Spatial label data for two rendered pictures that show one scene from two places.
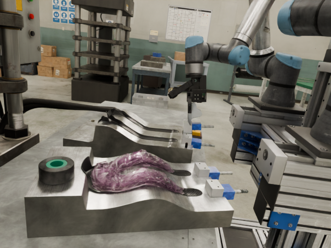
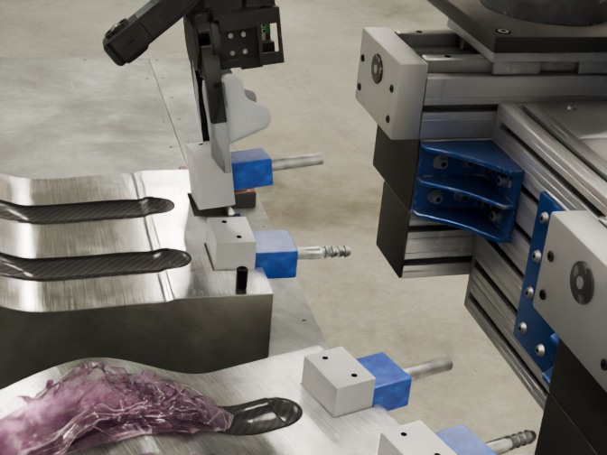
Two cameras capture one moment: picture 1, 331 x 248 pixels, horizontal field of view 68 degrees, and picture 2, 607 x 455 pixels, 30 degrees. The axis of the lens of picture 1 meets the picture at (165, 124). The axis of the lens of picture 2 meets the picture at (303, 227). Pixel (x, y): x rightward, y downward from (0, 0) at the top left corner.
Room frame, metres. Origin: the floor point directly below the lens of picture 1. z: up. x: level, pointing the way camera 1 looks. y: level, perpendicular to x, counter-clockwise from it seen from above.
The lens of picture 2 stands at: (0.04, 0.15, 1.37)
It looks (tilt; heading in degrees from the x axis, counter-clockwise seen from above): 27 degrees down; 341
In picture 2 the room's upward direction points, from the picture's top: 5 degrees clockwise
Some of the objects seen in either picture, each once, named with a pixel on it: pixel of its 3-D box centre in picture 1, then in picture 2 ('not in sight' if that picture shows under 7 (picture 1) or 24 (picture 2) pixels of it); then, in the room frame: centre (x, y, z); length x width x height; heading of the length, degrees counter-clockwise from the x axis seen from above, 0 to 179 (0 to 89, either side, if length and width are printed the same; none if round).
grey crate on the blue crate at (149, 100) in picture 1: (150, 101); not in sight; (4.14, 0.31, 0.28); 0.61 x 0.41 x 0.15; 92
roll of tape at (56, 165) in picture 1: (56, 170); not in sight; (0.52, 0.25, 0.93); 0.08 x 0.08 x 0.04
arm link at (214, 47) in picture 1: (215, 52); not in sight; (1.10, -0.18, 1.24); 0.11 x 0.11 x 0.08; 31
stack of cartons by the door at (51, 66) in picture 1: (54, 61); not in sight; (6.94, 3.29, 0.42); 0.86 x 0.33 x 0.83; 92
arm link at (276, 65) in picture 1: (284, 68); not in sight; (1.19, -0.52, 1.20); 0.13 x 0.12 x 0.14; 31
